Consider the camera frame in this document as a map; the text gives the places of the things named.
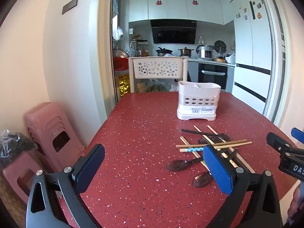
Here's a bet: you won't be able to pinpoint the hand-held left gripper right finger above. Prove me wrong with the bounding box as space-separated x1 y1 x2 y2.
203 144 283 228

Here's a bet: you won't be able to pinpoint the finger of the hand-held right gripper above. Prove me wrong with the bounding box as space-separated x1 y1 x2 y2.
266 132 304 158
291 128 304 141

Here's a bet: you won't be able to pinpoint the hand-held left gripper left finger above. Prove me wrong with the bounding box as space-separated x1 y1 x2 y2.
26 144 105 228

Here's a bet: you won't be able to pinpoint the blue patterned bamboo chopstick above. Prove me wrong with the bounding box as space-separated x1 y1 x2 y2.
179 142 253 152

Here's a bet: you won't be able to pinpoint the white plastic utensil holder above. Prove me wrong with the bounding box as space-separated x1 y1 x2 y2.
176 81 221 121

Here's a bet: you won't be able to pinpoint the person's right hand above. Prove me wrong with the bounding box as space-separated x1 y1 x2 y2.
288 183 304 225

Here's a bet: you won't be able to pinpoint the pink plastic stool stack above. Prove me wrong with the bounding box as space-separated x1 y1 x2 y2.
24 102 86 171

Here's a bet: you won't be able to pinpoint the black plastic bag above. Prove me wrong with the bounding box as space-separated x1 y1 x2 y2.
0 129 36 169

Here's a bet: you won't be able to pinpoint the black built-in oven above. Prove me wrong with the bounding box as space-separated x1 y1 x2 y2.
198 63 228 91

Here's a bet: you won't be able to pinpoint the yellow oil bottle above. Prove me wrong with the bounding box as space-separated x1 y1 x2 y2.
118 74 130 98

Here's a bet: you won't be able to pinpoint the white refrigerator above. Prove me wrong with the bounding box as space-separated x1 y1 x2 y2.
231 0 277 114

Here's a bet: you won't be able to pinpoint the bag of green vegetables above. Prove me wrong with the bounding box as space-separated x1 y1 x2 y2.
147 78 179 93

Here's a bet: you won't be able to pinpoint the red plastic crate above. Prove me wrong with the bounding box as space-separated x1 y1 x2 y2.
113 57 130 71

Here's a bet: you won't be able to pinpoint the black round divided pan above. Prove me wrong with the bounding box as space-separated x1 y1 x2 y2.
214 40 227 53

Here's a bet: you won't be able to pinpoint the silver rice cooker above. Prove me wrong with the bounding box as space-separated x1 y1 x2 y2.
197 45 215 60

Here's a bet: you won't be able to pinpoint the white floral basket cart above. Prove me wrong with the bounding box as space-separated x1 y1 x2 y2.
128 56 189 93

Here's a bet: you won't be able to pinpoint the steel pan lid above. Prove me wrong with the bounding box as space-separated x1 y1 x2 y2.
113 49 130 59

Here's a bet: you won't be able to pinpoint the steel stockpot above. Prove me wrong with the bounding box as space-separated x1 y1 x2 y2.
178 47 194 56

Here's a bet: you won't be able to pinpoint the cluster of fridge magnets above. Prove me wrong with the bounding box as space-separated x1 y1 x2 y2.
236 0 262 21

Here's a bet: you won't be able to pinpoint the black wok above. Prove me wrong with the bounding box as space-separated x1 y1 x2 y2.
155 47 173 55

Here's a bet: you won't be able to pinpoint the white spice rack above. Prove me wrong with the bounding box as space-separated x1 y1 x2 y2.
136 41 150 57

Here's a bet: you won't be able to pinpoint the black fridge strip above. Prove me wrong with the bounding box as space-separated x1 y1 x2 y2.
249 1 256 21

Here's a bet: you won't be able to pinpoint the hanging plastic bag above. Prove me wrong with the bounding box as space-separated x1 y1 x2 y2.
114 26 124 41

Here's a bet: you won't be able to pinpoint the black range hood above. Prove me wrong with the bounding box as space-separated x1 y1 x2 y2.
150 20 198 44

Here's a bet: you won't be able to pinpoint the white upper kitchen cabinets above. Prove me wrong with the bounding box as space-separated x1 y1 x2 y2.
128 0 257 25

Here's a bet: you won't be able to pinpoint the dark wall switch panel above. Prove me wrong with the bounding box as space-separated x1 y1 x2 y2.
62 0 79 15

